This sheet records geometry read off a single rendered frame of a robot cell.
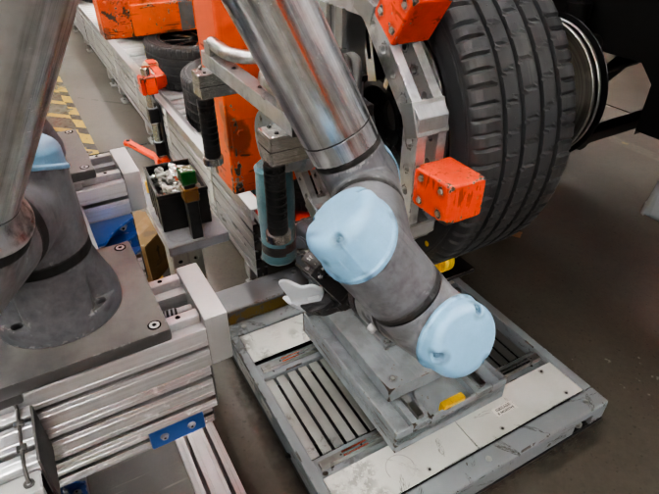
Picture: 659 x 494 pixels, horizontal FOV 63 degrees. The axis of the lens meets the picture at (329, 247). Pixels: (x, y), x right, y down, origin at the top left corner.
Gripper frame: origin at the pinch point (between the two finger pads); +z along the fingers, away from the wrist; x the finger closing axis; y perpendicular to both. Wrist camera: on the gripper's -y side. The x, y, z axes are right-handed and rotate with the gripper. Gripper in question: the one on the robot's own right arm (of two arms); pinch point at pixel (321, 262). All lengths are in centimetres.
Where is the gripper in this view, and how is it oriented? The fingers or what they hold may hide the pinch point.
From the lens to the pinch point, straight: 79.3
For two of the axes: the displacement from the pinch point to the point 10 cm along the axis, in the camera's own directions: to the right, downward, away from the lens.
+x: -6.5, 7.5, -1.3
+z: -4.2, -2.2, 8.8
